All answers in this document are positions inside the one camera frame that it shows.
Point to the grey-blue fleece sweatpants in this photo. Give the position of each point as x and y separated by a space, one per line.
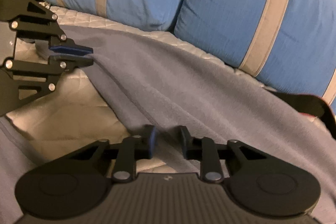
145 81

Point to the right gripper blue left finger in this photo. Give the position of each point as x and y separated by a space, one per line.
129 151

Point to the blue grey-striped pillow right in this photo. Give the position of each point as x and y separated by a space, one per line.
288 45

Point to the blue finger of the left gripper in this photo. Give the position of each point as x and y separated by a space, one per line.
72 50
71 61

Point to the grey quilted bedspread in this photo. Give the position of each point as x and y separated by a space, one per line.
75 115

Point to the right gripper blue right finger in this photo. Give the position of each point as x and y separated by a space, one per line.
205 151

